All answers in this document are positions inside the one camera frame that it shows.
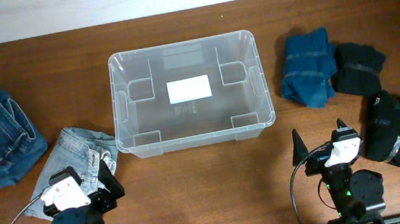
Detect light blue jeans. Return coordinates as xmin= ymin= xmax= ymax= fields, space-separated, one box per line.
xmin=14 ymin=121 xmax=127 ymax=224

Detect large black garment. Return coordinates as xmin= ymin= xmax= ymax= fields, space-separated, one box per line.
xmin=364 ymin=90 xmax=400 ymax=167

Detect small black garment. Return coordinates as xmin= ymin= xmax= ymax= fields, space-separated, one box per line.
xmin=333 ymin=43 xmax=386 ymax=96

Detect teal blue garment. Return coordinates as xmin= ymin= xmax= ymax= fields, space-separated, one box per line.
xmin=281 ymin=27 xmax=337 ymax=109

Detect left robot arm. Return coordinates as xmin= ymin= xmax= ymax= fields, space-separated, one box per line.
xmin=41 ymin=161 xmax=125 ymax=224

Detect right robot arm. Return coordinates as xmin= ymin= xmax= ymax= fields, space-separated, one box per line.
xmin=289 ymin=118 xmax=386 ymax=224

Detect clear plastic storage container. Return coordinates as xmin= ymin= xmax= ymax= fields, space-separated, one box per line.
xmin=108 ymin=30 xmax=276 ymax=158

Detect white label in container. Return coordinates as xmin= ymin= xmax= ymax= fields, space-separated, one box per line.
xmin=167 ymin=74 xmax=213 ymax=105

